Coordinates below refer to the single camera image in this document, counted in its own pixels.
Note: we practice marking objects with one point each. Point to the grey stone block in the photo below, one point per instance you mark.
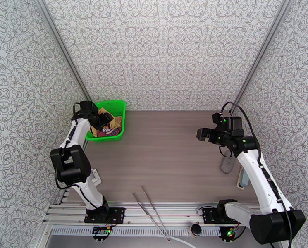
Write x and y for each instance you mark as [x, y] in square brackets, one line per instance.
[226, 166]

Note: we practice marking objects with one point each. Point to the black round button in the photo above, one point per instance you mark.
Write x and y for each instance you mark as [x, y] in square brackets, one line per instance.
[196, 230]

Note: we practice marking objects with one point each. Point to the green plastic basket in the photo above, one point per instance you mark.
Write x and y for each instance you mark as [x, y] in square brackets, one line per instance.
[117, 104]

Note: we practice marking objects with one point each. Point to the aluminium rail along arm bases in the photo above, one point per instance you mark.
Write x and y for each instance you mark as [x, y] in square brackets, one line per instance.
[174, 213]

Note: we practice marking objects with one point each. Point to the white plastic holder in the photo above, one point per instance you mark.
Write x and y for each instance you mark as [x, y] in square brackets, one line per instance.
[96, 177]

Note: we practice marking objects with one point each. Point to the aluminium frame post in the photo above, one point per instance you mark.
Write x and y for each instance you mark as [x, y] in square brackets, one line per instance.
[63, 48]
[262, 48]

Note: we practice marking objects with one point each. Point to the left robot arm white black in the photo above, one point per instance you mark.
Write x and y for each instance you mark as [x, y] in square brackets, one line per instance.
[91, 197]

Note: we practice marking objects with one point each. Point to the long metal tweezers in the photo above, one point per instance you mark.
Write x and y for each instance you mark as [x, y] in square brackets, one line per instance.
[153, 216]

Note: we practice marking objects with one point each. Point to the yellow cloth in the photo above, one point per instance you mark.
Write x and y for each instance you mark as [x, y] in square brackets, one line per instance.
[116, 121]

